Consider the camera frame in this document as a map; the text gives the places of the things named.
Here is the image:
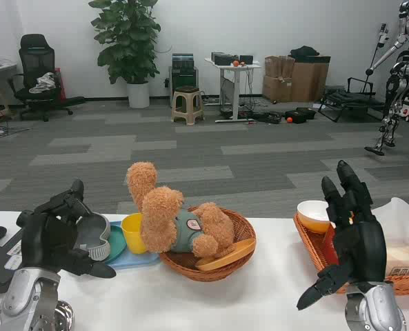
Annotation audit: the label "small open cardboard box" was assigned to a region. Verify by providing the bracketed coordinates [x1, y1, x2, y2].
[264, 55, 296, 79]

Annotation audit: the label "red flat board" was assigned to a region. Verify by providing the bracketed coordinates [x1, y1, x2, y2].
[54, 67, 68, 101]

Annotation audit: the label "silver black humanoid robot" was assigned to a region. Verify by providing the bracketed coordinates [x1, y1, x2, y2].
[364, 0, 409, 157]

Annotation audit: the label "green plant in white pot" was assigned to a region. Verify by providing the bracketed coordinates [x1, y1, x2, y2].
[88, 0, 162, 110]

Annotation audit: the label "brown teddy bear plush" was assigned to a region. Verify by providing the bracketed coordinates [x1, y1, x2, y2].
[126, 161, 237, 259]

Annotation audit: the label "black office chair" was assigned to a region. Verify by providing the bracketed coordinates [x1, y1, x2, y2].
[8, 33, 86, 123]

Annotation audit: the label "light blue plastic tray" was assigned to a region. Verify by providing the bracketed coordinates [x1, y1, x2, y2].
[102, 220, 161, 270]

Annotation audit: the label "white and orange bowl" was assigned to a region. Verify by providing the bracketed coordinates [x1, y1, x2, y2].
[296, 199, 333, 235]

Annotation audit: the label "orange plastic plate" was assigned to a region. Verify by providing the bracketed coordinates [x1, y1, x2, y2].
[194, 239, 257, 272]

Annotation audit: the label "grey shoe shaped dish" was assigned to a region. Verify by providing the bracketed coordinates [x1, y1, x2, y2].
[73, 212, 112, 261]

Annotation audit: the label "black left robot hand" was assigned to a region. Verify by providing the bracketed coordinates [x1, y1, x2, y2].
[16, 178, 117, 279]

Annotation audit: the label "beige plastic stool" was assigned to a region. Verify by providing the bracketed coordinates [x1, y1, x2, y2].
[170, 86, 206, 126]

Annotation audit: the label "black equipment case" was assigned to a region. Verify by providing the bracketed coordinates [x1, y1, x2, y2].
[285, 107, 317, 124]

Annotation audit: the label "small white standing desk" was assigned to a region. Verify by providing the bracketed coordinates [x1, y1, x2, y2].
[203, 57, 262, 123]

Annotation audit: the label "black bag on boxes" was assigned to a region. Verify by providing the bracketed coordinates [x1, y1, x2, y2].
[288, 45, 321, 59]

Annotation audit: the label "rectangular orange wicker basket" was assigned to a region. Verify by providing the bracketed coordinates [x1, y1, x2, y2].
[292, 212, 409, 297]

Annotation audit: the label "green plastic plate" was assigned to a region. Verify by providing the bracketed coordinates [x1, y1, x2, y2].
[102, 229, 128, 265]

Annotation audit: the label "round wicker basket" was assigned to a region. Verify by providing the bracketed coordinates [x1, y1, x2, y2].
[159, 205, 258, 283]

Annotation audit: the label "large black desktop device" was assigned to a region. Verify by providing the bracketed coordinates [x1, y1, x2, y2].
[210, 51, 240, 66]

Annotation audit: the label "crumpled white clothes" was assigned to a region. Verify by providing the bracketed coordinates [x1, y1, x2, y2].
[29, 71, 59, 94]

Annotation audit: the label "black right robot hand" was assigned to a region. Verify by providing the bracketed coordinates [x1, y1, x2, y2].
[296, 159, 388, 311]

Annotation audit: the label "red paper box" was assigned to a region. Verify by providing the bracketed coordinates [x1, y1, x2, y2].
[323, 225, 341, 267]

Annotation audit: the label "black folding cot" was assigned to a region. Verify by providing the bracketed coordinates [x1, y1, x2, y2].
[317, 77, 386, 123]

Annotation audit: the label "black green equipment stack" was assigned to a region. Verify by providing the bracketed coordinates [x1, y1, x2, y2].
[168, 52, 200, 108]

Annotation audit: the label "low brown cardboard box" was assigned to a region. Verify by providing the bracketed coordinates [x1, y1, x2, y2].
[261, 74, 293, 103]

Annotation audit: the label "yellow plastic cup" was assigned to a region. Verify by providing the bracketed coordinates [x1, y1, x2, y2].
[120, 212, 149, 255]

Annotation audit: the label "large cardboard box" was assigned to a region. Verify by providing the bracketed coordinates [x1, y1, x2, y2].
[291, 54, 331, 103]

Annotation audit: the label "white tissue pack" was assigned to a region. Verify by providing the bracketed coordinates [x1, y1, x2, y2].
[371, 197, 409, 277]

